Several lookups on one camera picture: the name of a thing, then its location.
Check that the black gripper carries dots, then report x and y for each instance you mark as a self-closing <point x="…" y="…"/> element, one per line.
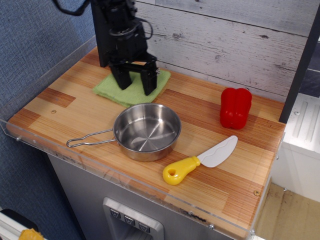
<point x="130" y="45"/>

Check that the green cloth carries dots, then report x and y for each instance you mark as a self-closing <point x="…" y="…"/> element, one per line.
<point x="133" y="94"/>

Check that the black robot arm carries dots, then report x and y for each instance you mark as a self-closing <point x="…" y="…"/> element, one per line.
<point x="119" y="17"/>

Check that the small steel pan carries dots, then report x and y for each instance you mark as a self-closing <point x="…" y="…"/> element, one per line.
<point x="145" y="132"/>

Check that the clear acrylic table guard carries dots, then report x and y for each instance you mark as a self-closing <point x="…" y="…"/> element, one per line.
<point x="227" y="196"/>

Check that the red toy bell pepper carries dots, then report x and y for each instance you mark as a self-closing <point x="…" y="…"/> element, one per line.
<point x="235" y="107"/>

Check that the grey toy fridge cabinet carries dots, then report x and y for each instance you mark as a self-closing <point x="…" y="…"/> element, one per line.
<point x="86" y="191"/>

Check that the silver dispenser button panel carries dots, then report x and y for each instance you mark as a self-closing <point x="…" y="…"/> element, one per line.
<point x="126" y="223"/>

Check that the white side cabinet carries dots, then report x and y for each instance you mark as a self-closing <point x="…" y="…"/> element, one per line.
<point x="297" y="164"/>

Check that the yellow black object at corner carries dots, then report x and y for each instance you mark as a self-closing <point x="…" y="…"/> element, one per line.
<point x="12" y="230"/>

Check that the dark left shelf post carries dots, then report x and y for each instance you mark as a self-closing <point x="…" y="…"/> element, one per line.
<point x="106" y="44"/>

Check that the dark shelf post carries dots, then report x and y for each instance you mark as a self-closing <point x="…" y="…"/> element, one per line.
<point x="304" y="62"/>
<point x="106" y="44"/>

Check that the yellow handled toy knife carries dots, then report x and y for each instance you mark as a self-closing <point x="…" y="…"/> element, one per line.
<point x="174" y="173"/>

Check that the dark right shelf post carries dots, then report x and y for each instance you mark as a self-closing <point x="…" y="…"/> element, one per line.
<point x="304" y="62"/>

